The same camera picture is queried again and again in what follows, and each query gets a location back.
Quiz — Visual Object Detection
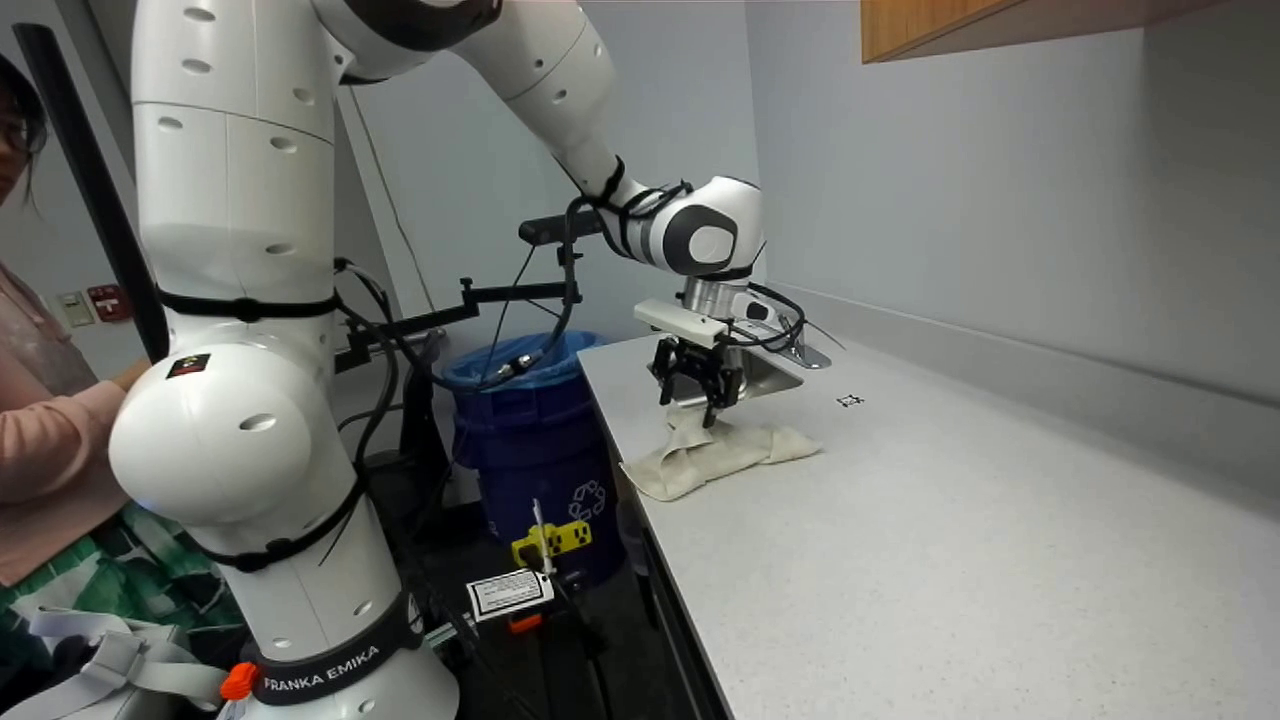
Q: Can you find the orange round knob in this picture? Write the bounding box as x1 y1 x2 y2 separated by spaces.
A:
215 660 259 709

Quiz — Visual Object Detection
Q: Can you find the blue trash bin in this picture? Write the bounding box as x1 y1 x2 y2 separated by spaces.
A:
438 328 627 590

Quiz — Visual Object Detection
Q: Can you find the yellow clamp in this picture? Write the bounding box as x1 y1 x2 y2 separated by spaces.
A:
507 495 594 574

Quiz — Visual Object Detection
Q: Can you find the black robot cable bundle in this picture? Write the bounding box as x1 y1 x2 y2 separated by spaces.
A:
322 154 812 484

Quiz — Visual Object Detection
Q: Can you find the small red wall sign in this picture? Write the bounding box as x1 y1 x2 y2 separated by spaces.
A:
89 279 136 325

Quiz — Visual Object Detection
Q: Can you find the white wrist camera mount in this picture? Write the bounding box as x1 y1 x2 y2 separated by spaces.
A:
627 290 751 350

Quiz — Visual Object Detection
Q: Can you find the cream stained cloth towel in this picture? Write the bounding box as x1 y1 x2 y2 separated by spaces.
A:
622 395 829 509

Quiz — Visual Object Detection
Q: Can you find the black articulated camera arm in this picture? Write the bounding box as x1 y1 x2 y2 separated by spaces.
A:
332 273 589 370

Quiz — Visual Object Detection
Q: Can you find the wooden wall cabinet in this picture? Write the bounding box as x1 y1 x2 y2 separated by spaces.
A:
857 0 1231 66

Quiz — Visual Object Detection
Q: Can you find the green patterned fabric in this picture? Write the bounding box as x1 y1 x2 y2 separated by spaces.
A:
0 510 256 670

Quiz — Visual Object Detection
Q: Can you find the small white wall plate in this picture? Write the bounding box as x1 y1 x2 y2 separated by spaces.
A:
53 282 97 331

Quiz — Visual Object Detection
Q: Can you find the black camera on articulated arm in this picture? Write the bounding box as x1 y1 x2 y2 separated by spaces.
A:
515 211 590 247

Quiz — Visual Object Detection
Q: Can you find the dark base cabinet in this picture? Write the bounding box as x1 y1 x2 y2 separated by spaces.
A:
603 456 735 720

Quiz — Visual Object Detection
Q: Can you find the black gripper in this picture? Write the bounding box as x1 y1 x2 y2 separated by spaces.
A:
648 331 748 430

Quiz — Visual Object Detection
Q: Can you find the grey bag with straps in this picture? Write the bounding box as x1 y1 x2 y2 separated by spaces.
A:
0 603 230 720

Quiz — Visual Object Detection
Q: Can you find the black diagonal pole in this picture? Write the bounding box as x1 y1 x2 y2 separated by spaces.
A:
13 21 171 364

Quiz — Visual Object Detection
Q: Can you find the person in pink sweater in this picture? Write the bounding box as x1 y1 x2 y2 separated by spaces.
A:
0 52 153 590

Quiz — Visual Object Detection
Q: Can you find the white label tag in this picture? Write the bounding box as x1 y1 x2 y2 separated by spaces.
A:
458 569 558 629

